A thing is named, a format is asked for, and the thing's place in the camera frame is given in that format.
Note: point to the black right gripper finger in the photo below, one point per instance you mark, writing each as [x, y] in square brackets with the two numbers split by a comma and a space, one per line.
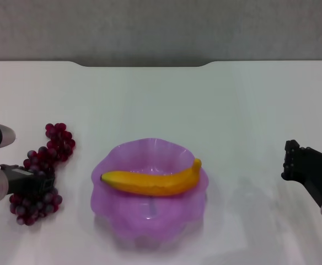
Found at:
[296, 153]
[291, 171]

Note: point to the dark red grape bunch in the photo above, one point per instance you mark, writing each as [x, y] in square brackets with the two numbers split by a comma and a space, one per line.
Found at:
[59, 140]

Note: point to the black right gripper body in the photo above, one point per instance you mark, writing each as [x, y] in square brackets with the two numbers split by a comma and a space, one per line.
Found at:
[319, 171]

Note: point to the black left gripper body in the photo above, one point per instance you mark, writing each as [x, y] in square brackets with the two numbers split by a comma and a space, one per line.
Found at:
[23, 183]

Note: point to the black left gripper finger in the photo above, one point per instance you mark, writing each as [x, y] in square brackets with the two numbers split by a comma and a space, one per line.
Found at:
[48, 180]
[48, 187]

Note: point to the grey felt partition panel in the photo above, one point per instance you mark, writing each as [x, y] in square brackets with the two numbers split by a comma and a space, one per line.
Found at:
[161, 27]

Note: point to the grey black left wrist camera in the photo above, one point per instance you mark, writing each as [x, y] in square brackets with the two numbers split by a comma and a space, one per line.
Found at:
[4, 136]

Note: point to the purple translucent scalloped bowl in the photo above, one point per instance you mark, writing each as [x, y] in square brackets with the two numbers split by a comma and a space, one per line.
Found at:
[139, 218]

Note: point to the yellow banana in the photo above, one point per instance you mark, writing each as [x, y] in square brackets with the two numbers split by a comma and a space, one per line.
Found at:
[150, 183]

